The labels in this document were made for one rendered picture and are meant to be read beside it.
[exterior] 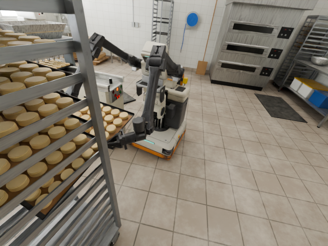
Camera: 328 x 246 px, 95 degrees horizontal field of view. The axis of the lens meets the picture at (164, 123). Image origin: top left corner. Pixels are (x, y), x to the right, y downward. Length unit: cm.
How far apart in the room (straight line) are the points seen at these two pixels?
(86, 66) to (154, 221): 139
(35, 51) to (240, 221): 184
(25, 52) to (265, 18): 452
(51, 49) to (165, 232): 148
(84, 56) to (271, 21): 444
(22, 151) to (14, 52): 28
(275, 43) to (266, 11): 74
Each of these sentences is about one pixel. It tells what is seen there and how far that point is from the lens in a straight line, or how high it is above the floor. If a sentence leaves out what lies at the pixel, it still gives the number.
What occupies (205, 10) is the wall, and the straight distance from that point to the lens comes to 544.
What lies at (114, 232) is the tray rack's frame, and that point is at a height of 15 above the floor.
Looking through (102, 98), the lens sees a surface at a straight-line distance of 166.
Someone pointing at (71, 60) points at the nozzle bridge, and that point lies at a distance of 244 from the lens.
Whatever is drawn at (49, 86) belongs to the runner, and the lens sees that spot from 51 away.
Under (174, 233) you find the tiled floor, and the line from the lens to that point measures 161.
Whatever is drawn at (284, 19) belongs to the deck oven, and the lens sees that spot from 480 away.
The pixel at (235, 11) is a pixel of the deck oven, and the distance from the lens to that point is 450.
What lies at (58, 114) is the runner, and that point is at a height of 124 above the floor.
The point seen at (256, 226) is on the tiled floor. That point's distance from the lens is 190.
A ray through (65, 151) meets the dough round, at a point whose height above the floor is 106.
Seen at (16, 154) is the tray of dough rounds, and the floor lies 115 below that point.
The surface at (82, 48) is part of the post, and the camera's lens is 52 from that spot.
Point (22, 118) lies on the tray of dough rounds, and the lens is 57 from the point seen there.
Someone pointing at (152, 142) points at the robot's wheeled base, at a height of 25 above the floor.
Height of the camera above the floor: 151
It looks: 36 degrees down
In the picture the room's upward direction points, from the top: 7 degrees clockwise
